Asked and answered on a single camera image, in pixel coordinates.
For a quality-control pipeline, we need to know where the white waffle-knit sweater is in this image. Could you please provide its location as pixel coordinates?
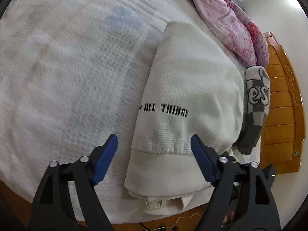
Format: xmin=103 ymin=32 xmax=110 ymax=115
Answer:
xmin=124 ymin=21 xmax=244 ymax=215

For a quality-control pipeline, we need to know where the wooden bed footboard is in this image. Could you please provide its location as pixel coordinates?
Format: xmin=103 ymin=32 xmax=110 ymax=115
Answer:
xmin=260 ymin=32 xmax=306 ymax=174

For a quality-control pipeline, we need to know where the white fleece bed blanket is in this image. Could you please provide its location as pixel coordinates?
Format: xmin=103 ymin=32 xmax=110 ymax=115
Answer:
xmin=1 ymin=0 xmax=245 ymax=224

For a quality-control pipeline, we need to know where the pink purple floral quilt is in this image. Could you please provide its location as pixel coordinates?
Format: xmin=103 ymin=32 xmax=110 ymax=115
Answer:
xmin=192 ymin=0 xmax=269 ymax=68

